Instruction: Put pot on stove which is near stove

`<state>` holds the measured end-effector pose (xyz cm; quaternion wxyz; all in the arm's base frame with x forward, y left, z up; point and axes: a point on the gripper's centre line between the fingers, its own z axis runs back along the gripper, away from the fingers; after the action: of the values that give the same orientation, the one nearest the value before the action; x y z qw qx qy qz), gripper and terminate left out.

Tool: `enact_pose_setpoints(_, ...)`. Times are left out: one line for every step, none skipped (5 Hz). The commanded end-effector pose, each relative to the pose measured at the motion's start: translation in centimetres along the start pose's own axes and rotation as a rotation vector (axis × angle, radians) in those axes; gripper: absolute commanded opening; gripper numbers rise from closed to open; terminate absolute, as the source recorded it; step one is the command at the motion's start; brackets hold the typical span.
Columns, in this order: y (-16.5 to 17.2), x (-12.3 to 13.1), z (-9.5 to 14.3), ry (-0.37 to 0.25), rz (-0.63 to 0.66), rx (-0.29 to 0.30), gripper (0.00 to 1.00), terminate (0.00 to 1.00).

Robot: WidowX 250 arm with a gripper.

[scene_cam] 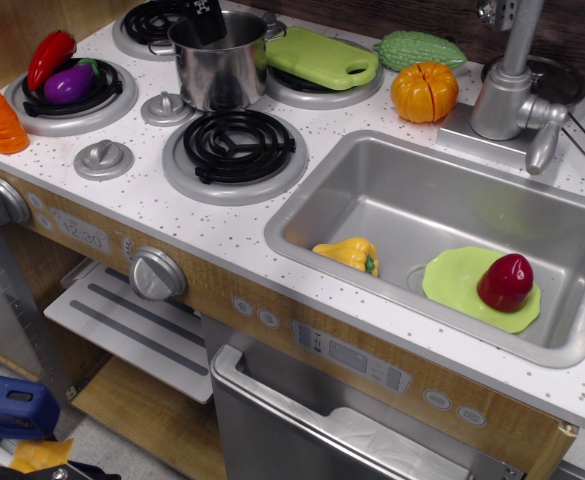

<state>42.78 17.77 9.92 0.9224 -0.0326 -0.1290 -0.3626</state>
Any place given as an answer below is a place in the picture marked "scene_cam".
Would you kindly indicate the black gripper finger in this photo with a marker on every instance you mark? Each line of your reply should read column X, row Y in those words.
column 207, row 20

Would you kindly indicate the stainless steel pot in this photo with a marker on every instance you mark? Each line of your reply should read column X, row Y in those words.
column 229, row 73

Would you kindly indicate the back left black burner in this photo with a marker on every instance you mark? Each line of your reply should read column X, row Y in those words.
column 141, row 33

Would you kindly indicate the black burner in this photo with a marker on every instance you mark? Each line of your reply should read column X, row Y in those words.
column 234, row 158
column 296, row 92
column 141, row 33
column 112, row 94

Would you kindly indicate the upper silver stovetop knob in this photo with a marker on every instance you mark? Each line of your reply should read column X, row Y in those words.
column 166, row 110

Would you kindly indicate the silver stovetop knob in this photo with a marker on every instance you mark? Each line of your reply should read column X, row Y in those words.
column 166, row 110
column 103, row 160

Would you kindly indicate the back right black burner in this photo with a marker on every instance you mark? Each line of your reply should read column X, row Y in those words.
column 296, row 92

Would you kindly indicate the green plastic cutting board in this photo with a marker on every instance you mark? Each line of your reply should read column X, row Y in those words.
column 325, row 61

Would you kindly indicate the front left black burner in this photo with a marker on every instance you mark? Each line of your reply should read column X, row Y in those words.
column 112, row 94

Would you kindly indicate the front right black burner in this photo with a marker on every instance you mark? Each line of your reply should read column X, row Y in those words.
column 234, row 158

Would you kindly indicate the purple toy eggplant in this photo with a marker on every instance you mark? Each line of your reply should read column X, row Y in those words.
column 72, row 84

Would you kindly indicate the red toy chili pepper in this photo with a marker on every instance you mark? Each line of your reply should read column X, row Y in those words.
column 52, row 52

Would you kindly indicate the lower silver stovetop knob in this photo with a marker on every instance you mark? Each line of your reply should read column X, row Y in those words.
column 103, row 160

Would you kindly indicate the green toy bitter gourd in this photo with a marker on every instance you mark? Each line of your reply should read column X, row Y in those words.
column 401, row 49

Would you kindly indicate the orange toy pumpkin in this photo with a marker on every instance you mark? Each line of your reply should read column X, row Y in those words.
column 425, row 92

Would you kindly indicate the orange toy carrot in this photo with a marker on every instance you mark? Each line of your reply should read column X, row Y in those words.
column 13, row 136

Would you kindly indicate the right silver oven knob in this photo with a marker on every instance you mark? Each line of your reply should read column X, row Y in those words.
column 154, row 276

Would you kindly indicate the silver oven knob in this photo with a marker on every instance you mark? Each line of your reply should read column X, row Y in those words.
column 154, row 276
column 13, row 208

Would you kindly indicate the yellow toy bell pepper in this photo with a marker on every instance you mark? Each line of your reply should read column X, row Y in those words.
column 356, row 252

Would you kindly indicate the left silver oven knob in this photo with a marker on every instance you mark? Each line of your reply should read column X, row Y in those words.
column 13, row 208

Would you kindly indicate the silver toy faucet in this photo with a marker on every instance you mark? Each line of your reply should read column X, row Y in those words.
column 456, row 132

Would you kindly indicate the white oven rack shelf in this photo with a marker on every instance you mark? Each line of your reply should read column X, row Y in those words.
column 163, row 339

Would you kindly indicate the light green plastic plate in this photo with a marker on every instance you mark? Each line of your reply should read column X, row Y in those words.
column 452, row 277

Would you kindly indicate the open oven door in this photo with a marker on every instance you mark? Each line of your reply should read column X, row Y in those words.
column 27, row 350

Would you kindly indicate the silver dishwasher door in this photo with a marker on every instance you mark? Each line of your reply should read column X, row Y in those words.
column 282, row 419

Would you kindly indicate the blue clamp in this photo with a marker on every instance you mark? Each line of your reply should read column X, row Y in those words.
column 28, row 410

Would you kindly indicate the yellow cloth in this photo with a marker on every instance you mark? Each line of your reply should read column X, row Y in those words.
column 34, row 455

